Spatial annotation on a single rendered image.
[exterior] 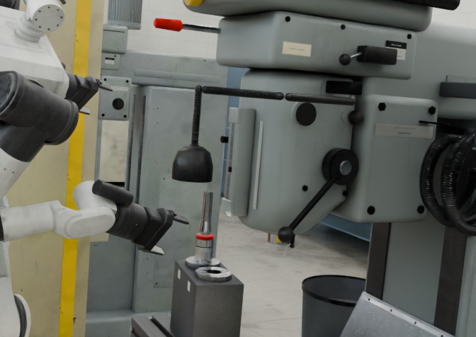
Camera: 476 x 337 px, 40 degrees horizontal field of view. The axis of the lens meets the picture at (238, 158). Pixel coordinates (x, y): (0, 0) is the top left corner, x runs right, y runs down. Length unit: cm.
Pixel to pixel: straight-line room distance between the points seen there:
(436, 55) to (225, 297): 73
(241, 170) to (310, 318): 213
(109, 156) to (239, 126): 851
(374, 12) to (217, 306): 76
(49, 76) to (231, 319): 70
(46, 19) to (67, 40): 150
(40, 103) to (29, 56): 16
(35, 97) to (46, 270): 182
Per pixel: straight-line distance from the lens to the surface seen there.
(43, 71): 142
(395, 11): 131
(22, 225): 146
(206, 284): 157
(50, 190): 295
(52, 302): 309
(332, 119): 127
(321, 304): 326
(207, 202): 167
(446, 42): 143
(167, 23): 131
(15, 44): 145
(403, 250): 162
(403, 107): 135
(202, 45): 1112
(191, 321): 160
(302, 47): 120
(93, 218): 147
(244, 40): 126
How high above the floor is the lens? 159
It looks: 6 degrees down
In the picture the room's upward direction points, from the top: 5 degrees clockwise
